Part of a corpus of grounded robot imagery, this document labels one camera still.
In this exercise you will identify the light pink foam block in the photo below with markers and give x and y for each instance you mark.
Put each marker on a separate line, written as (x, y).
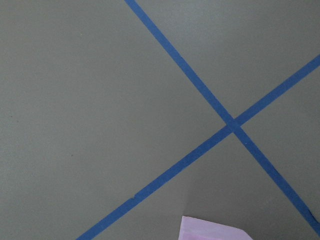
(197, 229)

